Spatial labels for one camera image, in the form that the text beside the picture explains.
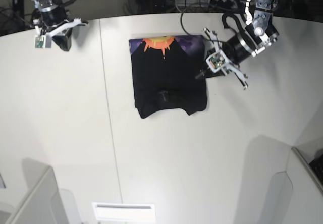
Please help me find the black keyboard at right edge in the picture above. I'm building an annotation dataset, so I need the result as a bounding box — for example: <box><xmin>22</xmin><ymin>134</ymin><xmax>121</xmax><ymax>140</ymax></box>
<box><xmin>310</xmin><ymin>156</ymin><xmax>323</xmax><ymax>184</ymax></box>

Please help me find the black T-shirt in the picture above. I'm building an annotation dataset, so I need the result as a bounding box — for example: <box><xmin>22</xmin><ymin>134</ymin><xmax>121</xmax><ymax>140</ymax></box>
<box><xmin>129</xmin><ymin>35</ymin><xmax>207</xmax><ymax>119</ymax></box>

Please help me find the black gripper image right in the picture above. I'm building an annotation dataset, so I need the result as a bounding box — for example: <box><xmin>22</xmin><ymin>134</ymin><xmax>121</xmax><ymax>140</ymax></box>
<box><xmin>195</xmin><ymin>28</ymin><xmax>250</xmax><ymax>89</ymax></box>

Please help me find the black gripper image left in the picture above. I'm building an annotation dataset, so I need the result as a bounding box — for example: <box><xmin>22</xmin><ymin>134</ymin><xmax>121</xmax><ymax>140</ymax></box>
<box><xmin>32</xmin><ymin>5</ymin><xmax>88</xmax><ymax>51</ymax></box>

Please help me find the white partition lower right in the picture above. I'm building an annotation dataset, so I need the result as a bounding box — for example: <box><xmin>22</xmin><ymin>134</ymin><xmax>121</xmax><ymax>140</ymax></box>
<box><xmin>262</xmin><ymin>148</ymin><xmax>322</xmax><ymax>223</ymax></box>

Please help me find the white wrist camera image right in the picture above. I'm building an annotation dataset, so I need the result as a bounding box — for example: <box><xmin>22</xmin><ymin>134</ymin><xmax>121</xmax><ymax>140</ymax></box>
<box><xmin>205</xmin><ymin>50</ymin><xmax>229</xmax><ymax>75</ymax></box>

